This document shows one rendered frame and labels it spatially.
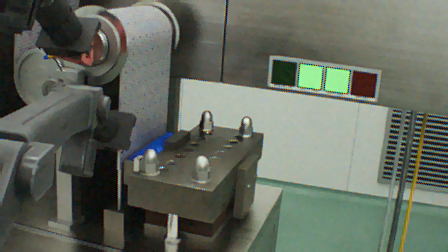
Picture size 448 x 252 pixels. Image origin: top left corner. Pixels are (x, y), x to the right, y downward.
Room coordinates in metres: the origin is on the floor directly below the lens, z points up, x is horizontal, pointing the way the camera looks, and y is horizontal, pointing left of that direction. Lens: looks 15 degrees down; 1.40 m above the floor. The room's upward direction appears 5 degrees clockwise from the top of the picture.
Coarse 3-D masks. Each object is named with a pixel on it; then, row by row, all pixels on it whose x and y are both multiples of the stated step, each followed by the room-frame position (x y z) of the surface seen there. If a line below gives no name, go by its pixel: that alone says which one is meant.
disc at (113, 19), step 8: (80, 8) 1.03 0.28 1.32; (88, 8) 1.02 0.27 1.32; (96, 8) 1.02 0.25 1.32; (104, 8) 1.02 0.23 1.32; (104, 16) 1.01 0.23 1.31; (112, 16) 1.01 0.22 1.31; (112, 24) 1.01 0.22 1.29; (120, 24) 1.01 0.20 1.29; (120, 32) 1.01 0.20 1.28; (120, 40) 1.01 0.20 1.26; (120, 48) 1.01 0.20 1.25; (128, 48) 1.00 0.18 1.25; (120, 56) 1.01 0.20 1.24; (64, 64) 1.04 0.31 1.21; (120, 64) 1.01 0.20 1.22; (112, 72) 1.01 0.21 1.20; (88, 80) 1.02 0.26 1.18; (96, 80) 1.02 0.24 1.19; (104, 80) 1.01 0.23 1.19
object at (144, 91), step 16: (160, 64) 1.18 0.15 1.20; (128, 80) 1.03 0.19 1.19; (144, 80) 1.11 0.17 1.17; (160, 80) 1.19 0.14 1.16; (128, 96) 1.04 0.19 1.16; (144, 96) 1.11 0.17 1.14; (160, 96) 1.19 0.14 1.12; (144, 112) 1.11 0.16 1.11; (160, 112) 1.20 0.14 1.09; (144, 128) 1.12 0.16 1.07; (160, 128) 1.20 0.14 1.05; (144, 144) 1.12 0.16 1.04
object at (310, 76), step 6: (306, 66) 1.24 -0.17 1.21; (312, 66) 1.24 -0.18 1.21; (300, 72) 1.24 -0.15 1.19; (306, 72) 1.24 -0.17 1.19; (312, 72) 1.24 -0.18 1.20; (318, 72) 1.23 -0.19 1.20; (300, 78) 1.24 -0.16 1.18; (306, 78) 1.24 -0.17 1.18; (312, 78) 1.24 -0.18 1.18; (318, 78) 1.23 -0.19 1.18; (300, 84) 1.24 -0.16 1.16; (306, 84) 1.24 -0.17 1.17; (312, 84) 1.24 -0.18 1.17; (318, 84) 1.23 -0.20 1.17
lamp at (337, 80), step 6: (330, 72) 1.23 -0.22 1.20; (336, 72) 1.22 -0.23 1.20; (342, 72) 1.22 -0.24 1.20; (348, 72) 1.22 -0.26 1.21; (330, 78) 1.23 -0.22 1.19; (336, 78) 1.22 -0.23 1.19; (342, 78) 1.22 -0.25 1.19; (348, 78) 1.22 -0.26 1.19; (330, 84) 1.23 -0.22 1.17; (336, 84) 1.22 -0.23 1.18; (342, 84) 1.22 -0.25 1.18; (330, 90) 1.22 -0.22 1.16; (336, 90) 1.22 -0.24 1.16; (342, 90) 1.22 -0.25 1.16
